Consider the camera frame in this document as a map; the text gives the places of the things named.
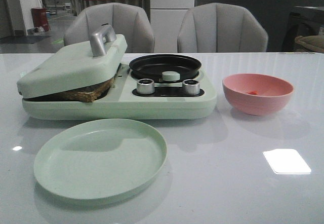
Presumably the dark kitchen counter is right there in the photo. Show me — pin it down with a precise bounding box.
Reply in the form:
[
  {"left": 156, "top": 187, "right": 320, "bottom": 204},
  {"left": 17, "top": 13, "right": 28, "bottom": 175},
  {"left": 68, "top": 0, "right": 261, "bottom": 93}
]
[{"left": 195, "top": 0, "right": 323, "bottom": 52}]

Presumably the black round frying pan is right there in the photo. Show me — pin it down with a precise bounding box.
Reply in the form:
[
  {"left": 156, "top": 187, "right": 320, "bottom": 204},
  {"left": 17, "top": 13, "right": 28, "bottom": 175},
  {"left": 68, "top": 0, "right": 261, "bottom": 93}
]
[{"left": 129, "top": 54, "right": 201, "bottom": 83}]

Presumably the mint green breakfast maker base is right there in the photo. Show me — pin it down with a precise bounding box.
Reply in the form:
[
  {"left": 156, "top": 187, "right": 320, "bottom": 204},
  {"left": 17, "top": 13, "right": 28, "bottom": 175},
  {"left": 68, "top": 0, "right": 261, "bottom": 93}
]
[{"left": 22, "top": 64, "right": 217, "bottom": 120}]

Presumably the left grey upholstered chair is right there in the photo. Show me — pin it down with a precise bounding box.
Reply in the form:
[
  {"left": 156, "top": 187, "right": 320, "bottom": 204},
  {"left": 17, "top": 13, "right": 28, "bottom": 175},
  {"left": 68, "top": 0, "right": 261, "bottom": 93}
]
[{"left": 63, "top": 3, "right": 155, "bottom": 53}]

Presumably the bread slice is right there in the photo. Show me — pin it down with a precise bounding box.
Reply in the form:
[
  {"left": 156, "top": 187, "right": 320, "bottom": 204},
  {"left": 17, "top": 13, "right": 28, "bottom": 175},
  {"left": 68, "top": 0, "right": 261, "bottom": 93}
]
[{"left": 54, "top": 78, "right": 114, "bottom": 102}]

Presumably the white refrigerator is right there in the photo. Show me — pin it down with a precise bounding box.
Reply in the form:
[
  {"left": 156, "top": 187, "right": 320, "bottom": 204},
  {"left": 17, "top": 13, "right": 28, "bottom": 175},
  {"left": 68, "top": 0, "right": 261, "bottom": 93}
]
[{"left": 150, "top": 0, "right": 195, "bottom": 53}]

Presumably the mint green round plate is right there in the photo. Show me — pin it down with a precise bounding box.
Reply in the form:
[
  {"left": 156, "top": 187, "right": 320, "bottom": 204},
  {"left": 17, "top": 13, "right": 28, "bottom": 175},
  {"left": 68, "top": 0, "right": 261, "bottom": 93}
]
[{"left": 33, "top": 119, "right": 167, "bottom": 205}]

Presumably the silver control knob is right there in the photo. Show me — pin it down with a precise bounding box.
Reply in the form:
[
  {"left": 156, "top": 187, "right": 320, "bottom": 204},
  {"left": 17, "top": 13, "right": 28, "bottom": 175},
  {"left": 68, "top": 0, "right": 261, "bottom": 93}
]
[
  {"left": 182, "top": 79, "right": 200, "bottom": 96},
  {"left": 136, "top": 79, "right": 155, "bottom": 95}
]

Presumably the grey upholstered chair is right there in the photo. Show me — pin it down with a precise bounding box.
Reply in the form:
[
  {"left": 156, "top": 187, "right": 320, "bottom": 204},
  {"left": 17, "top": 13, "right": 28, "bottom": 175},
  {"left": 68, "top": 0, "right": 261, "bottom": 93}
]
[
  {"left": 177, "top": 3, "right": 268, "bottom": 53},
  {"left": 63, "top": 3, "right": 155, "bottom": 53}
]

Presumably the right silver control knob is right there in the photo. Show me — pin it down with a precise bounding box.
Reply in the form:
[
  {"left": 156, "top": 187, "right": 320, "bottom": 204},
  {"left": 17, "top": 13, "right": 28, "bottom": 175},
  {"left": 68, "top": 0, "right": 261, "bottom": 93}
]
[{"left": 182, "top": 79, "right": 200, "bottom": 96}]

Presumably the right grey upholstered chair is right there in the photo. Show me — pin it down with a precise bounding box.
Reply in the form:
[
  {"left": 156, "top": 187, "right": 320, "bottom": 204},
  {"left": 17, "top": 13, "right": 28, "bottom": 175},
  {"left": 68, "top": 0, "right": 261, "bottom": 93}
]
[{"left": 177, "top": 3, "right": 268, "bottom": 53}]

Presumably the beige sofa cushion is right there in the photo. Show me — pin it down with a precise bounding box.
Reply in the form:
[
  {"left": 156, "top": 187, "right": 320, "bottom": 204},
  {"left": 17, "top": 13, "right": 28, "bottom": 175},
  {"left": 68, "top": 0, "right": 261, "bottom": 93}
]
[{"left": 295, "top": 35, "right": 324, "bottom": 53}]

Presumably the red bin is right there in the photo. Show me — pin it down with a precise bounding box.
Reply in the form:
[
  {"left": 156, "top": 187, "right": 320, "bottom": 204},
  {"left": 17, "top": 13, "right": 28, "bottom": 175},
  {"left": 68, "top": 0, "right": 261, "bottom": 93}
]
[{"left": 31, "top": 8, "right": 50, "bottom": 31}]

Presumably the mint green sandwich maker lid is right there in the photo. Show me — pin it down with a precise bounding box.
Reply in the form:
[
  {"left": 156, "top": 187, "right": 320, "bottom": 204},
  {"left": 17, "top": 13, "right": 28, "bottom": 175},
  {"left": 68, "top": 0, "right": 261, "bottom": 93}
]
[{"left": 17, "top": 34, "right": 127, "bottom": 99}]

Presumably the pink bowl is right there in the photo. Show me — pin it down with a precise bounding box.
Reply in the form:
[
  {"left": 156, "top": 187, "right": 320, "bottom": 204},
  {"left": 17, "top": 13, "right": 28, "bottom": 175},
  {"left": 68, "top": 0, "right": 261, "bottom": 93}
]
[{"left": 222, "top": 73, "right": 294, "bottom": 116}]

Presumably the dark appliance cabinet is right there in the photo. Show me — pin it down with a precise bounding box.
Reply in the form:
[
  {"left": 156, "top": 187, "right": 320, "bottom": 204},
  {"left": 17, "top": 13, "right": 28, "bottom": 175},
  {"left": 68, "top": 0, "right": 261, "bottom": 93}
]
[{"left": 281, "top": 6, "right": 323, "bottom": 52}]

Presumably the left silver control knob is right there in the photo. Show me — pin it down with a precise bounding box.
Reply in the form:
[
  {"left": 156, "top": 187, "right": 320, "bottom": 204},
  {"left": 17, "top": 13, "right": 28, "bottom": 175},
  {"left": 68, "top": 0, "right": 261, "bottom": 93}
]
[{"left": 136, "top": 79, "right": 155, "bottom": 95}]

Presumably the orange shrimp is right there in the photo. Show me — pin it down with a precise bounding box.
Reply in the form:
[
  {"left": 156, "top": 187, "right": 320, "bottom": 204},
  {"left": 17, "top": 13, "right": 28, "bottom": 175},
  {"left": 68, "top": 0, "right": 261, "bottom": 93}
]
[{"left": 247, "top": 91, "right": 258, "bottom": 95}]

